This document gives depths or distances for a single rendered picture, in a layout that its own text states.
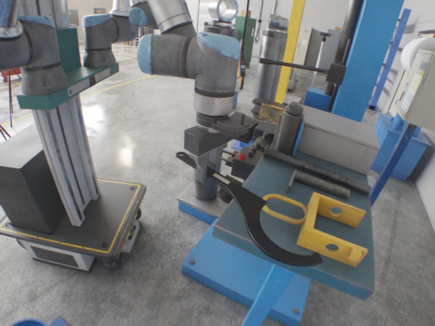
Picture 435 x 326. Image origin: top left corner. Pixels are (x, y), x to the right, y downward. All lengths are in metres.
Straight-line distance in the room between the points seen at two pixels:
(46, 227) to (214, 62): 1.45
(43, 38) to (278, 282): 1.10
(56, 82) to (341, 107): 1.32
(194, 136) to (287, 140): 0.45
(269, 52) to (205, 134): 2.27
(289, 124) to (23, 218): 1.61
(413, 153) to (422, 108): 2.09
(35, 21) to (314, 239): 1.07
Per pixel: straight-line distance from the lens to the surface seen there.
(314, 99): 1.54
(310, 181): 0.79
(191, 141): 0.52
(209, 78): 0.48
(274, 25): 2.76
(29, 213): 1.67
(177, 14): 0.65
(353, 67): 1.31
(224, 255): 1.69
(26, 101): 1.06
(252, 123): 1.31
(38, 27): 1.00
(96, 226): 1.65
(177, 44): 0.50
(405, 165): 3.71
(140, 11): 1.19
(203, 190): 1.93
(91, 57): 1.40
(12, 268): 2.13
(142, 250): 1.86
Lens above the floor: 1.50
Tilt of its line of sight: 34 degrees down
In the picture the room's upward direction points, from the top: 6 degrees clockwise
